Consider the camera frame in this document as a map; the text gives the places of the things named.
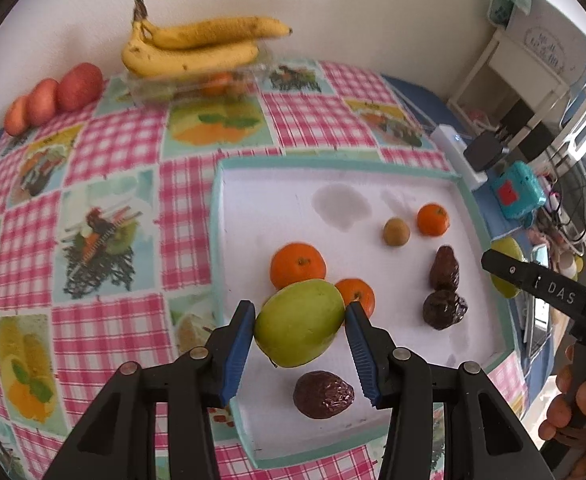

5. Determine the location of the yellow banana bunch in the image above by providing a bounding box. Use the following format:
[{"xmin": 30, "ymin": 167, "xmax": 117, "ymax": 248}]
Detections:
[{"xmin": 121, "ymin": 0, "xmax": 294, "ymax": 78}]

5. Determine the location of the tangle of cables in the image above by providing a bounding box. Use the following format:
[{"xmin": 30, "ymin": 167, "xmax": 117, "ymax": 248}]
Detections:
[{"xmin": 545, "ymin": 145, "xmax": 586, "ymax": 246}]

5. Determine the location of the white power strip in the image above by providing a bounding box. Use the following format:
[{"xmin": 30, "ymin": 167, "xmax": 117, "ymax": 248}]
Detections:
[{"xmin": 433, "ymin": 125, "xmax": 488, "ymax": 191}]

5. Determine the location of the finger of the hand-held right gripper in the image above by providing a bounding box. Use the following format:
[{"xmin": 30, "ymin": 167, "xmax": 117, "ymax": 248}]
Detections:
[{"xmin": 481, "ymin": 249, "xmax": 532, "ymax": 292}]

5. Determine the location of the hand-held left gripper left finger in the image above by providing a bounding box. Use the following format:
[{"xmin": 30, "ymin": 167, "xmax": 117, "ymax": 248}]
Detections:
[{"xmin": 43, "ymin": 300, "xmax": 258, "ymax": 480}]

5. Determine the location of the dark brown date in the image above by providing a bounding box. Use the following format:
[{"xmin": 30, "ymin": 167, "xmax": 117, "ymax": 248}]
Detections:
[
  {"xmin": 422, "ymin": 290, "xmax": 468, "ymax": 331},
  {"xmin": 293, "ymin": 371, "xmax": 355, "ymax": 420},
  {"xmin": 429, "ymin": 245, "xmax": 461, "ymax": 291}
]

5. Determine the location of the red apple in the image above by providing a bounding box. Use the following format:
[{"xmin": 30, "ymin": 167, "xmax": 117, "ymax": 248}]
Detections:
[
  {"xmin": 25, "ymin": 78, "xmax": 60, "ymax": 126},
  {"xmin": 55, "ymin": 62, "xmax": 104, "ymax": 112},
  {"xmin": 4, "ymin": 96, "xmax": 31, "ymax": 136}
]

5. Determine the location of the white tray with teal rim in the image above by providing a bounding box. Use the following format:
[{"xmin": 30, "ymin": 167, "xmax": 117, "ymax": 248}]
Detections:
[{"xmin": 212, "ymin": 157, "xmax": 518, "ymax": 468}]

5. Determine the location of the tangerine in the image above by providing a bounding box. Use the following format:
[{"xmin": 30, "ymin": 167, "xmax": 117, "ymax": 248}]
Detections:
[
  {"xmin": 270, "ymin": 242, "xmax": 327, "ymax": 291},
  {"xmin": 417, "ymin": 202, "xmax": 450, "ymax": 237},
  {"xmin": 204, "ymin": 72, "xmax": 234, "ymax": 96},
  {"xmin": 334, "ymin": 278, "xmax": 376, "ymax": 318}
]

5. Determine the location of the teal cloth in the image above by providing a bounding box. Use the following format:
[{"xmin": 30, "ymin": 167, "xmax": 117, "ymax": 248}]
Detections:
[{"xmin": 490, "ymin": 0, "xmax": 536, "ymax": 26}]

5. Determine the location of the clear plastic clamshell container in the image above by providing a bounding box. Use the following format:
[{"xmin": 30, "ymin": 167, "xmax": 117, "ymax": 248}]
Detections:
[{"xmin": 125, "ymin": 52, "xmax": 271, "ymax": 108}]

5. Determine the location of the teal electronic device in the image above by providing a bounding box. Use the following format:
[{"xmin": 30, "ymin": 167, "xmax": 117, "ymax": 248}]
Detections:
[{"xmin": 490, "ymin": 165, "xmax": 546, "ymax": 218}]

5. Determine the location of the white shelf unit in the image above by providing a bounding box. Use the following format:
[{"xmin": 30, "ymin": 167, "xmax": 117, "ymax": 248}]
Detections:
[{"xmin": 448, "ymin": 0, "xmax": 586, "ymax": 126}]

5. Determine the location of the green jujube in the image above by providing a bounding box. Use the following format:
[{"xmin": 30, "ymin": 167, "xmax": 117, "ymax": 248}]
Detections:
[
  {"xmin": 254, "ymin": 279, "xmax": 347, "ymax": 368},
  {"xmin": 490, "ymin": 236, "xmax": 528, "ymax": 298}
]

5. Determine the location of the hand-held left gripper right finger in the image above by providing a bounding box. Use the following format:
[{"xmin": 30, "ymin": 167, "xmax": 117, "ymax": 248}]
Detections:
[{"xmin": 344, "ymin": 301, "xmax": 544, "ymax": 480}]

